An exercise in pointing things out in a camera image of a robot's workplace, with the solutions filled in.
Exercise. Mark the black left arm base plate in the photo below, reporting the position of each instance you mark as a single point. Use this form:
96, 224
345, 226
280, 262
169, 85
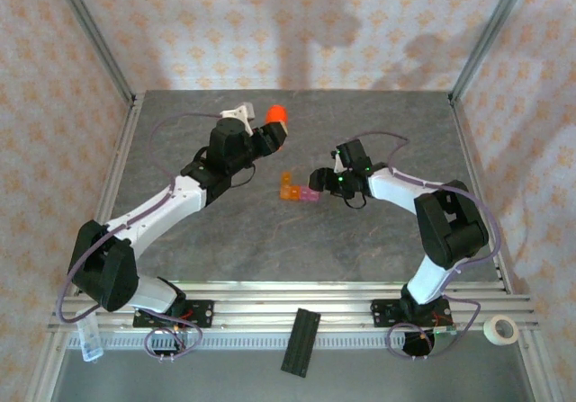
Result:
202, 314

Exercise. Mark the patterned backdrop cloth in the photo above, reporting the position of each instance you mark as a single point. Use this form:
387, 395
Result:
288, 15

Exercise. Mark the grey metal panel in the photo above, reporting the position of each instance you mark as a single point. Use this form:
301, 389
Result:
225, 379

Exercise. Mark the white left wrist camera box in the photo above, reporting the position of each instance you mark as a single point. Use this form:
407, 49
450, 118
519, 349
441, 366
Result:
236, 112

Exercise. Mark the black ribbed plastic strip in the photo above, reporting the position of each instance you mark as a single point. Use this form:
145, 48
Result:
300, 343

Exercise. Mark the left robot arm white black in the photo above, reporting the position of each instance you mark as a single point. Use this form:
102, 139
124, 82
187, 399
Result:
105, 267

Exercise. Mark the orange pink pill organizer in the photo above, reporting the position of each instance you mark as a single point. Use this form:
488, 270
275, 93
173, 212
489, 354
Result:
292, 191

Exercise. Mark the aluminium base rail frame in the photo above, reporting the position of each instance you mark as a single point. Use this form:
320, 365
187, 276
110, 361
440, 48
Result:
261, 305

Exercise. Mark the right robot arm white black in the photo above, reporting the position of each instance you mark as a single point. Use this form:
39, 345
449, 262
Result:
450, 226

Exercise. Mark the aluminium frame post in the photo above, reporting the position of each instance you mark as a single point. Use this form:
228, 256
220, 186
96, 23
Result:
96, 42
488, 33

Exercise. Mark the white masking tape roll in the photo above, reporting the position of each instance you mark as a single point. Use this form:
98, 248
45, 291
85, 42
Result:
490, 335

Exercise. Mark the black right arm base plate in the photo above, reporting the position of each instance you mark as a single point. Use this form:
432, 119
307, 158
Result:
382, 314

